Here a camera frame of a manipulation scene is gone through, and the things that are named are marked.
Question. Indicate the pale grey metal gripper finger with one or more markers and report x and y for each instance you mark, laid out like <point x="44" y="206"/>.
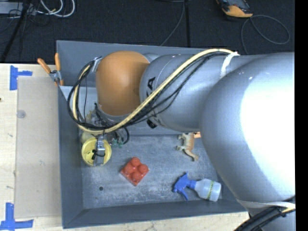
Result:
<point x="100" y="150"/>

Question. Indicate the clear spray bottle blue trigger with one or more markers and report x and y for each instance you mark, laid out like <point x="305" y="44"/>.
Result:
<point x="207" y="189"/>

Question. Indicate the grey metal bin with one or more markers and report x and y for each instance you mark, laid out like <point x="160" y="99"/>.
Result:
<point x="156" y="196"/>

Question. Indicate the tan toy animal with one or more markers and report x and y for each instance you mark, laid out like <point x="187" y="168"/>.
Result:
<point x="188" y="144"/>

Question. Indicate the pale wood flat board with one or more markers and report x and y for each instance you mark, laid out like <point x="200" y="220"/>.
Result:
<point x="36" y="141"/>

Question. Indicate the yellow plastic cup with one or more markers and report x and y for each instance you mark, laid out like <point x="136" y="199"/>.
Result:
<point x="87" y="156"/>

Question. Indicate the red four-stud toy brick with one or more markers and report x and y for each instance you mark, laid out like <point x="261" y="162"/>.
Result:
<point x="134" y="171"/>

